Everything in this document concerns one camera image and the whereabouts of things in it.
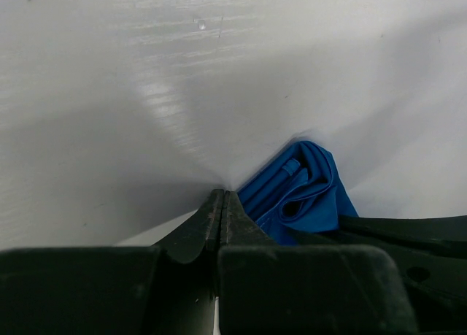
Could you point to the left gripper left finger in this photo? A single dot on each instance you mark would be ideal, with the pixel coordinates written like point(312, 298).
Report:
point(166, 288)

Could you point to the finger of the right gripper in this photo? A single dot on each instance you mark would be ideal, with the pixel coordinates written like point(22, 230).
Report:
point(437, 289)
point(444, 236)

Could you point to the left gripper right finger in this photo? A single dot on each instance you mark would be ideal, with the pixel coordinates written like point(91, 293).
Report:
point(267, 288)

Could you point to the blue cloth napkin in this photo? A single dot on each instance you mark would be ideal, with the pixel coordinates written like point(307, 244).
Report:
point(299, 190)

